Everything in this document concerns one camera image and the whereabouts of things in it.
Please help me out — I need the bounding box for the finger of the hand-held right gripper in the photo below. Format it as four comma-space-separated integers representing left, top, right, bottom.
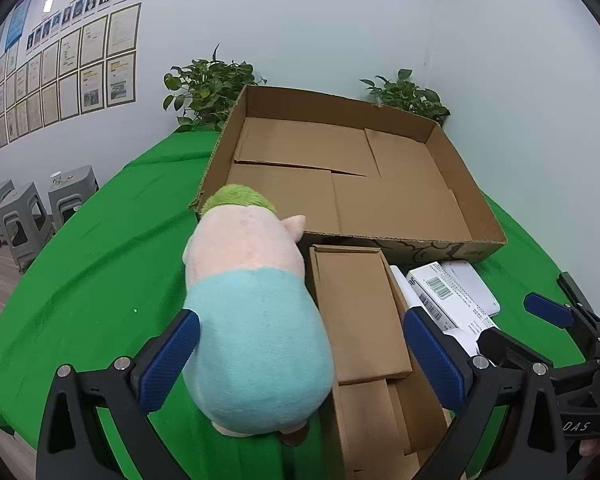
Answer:
524, 272, 600, 361
477, 327, 556, 376

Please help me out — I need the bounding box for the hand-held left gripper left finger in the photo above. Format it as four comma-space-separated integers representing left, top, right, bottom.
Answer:
35, 308, 201, 480

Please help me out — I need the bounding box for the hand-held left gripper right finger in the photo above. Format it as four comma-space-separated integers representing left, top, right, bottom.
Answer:
402, 305, 568, 480

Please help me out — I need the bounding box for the white hair dryer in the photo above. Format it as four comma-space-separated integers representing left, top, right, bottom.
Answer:
390, 264, 497, 357

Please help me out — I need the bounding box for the small cardboard box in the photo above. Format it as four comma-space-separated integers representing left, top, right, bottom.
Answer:
307, 245, 456, 480

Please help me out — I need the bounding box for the large cardboard box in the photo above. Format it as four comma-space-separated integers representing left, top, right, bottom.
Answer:
189, 85, 508, 265

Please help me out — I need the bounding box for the white box with barcode label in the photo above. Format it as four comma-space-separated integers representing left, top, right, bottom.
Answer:
406, 261, 496, 335

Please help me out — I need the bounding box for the flat white box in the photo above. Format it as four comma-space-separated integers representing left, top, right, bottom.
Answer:
440, 259, 502, 317

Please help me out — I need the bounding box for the pink and teal plush toy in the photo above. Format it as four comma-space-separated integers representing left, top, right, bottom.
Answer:
182, 184, 337, 447

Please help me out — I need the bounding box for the small green potted plant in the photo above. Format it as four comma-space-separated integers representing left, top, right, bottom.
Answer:
360, 69, 452, 126

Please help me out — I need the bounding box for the large green potted plant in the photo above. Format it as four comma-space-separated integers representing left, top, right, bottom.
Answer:
162, 45, 268, 133

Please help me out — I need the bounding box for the wall of framed certificates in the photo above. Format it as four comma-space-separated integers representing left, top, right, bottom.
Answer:
0, 2, 143, 158

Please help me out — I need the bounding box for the blue wall poster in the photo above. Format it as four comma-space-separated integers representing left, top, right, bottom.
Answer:
0, 0, 37, 78

